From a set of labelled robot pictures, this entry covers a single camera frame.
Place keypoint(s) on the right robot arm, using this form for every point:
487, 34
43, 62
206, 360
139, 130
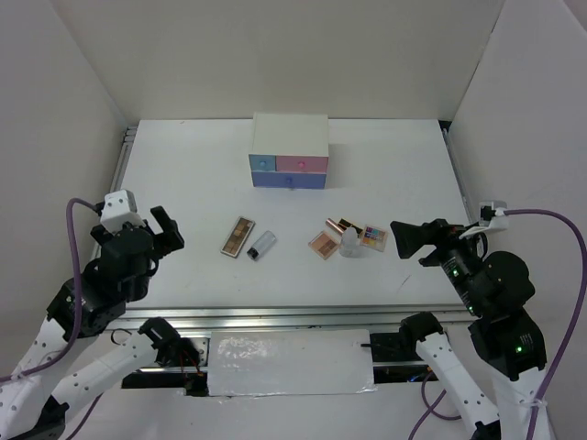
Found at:
494, 288

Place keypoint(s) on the rose gold lipstick tube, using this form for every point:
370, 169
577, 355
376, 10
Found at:
334, 226

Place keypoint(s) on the clear ribbed plastic bottle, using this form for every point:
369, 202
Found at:
350, 244

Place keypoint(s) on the long brown eyeshadow palette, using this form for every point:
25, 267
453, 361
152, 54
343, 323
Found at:
237, 237

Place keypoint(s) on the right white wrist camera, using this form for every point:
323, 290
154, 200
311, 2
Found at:
492, 219

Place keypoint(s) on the white taped cover plate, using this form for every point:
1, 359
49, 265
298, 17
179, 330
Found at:
309, 362

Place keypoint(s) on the purple bottom drawer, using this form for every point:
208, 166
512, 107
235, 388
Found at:
274, 179

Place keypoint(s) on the aluminium front rail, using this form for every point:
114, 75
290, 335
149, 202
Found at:
290, 317

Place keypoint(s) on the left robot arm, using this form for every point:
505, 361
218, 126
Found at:
41, 395

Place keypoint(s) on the clear bottle black cap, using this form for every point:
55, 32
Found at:
262, 245

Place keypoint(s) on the colourful small eyeshadow palette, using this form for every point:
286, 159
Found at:
374, 238

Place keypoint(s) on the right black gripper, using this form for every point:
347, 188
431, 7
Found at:
408, 236

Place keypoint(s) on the pink drawer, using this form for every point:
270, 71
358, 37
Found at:
301, 164

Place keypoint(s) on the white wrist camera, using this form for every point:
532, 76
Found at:
492, 219
119, 209

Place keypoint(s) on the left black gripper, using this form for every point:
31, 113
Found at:
171, 238

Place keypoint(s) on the white drawer cabinet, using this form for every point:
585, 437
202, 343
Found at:
290, 135

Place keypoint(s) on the light blue small drawer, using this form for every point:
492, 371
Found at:
265, 163

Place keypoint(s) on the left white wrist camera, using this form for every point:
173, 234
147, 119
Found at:
119, 209

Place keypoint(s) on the square peach eyeshadow palette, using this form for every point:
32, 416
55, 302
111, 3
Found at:
324, 245

